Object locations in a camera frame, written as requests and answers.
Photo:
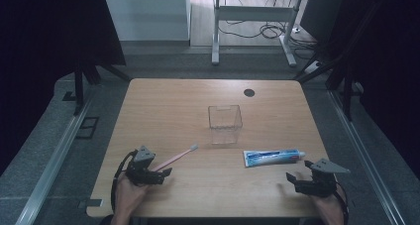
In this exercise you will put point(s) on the white and blue toothpaste tube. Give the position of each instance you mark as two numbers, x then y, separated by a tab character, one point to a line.
270	157

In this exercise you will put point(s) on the person's left hand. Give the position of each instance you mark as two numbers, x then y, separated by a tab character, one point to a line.
127	195

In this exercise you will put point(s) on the grey table corner bracket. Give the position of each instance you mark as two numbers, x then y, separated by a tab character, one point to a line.
89	203

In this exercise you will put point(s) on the clear plastic square cup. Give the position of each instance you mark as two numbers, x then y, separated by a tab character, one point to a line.
225	126

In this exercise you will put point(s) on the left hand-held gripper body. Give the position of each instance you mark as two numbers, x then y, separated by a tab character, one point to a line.
140	172

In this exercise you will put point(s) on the person's right hand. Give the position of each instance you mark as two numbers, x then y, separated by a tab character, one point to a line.
332	210

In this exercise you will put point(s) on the white metal desk frame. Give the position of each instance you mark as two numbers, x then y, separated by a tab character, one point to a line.
216	36

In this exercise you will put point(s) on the round black table grommet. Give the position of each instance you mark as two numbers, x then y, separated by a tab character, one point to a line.
249	92

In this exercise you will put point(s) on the black metal stand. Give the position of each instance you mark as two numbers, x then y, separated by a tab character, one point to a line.
346	96
79	89

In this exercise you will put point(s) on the aluminium floor rail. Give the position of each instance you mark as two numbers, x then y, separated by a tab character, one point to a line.
56	159
363	159

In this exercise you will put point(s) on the white power strip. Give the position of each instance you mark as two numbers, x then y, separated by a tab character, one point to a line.
313	67

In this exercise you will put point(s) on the black curtain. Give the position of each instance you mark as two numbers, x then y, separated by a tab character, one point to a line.
49	53
389	69

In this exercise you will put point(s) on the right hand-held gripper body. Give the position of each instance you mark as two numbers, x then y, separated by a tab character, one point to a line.
320	185

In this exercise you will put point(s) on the black rectangular floor bracket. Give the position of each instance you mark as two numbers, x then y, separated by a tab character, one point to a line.
87	128

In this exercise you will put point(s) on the pink toothbrush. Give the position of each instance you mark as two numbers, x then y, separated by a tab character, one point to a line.
175	158

